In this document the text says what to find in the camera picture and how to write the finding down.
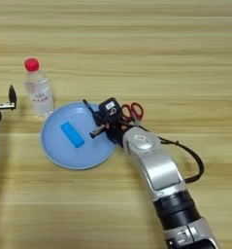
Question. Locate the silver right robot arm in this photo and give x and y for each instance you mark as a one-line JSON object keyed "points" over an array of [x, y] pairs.
{"points": [[159, 168]]}

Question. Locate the thin black pen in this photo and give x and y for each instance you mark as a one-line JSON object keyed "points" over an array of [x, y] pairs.
{"points": [[87, 105]]}

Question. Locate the light blue round plate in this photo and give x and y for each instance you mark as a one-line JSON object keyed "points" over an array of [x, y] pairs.
{"points": [[59, 152]]}

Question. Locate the clear red-capped water bottle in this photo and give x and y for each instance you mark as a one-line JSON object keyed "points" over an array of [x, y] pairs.
{"points": [[38, 92]]}

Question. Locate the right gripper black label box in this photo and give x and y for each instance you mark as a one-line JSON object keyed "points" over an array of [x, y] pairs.
{"points": [[109, 108]]}

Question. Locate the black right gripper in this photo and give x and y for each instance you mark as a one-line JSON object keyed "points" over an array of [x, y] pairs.
{"points": [[116, 131]]}

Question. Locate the blue rectangular eraser block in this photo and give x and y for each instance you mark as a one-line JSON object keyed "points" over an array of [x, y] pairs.
{"points": [[72, 135]]}

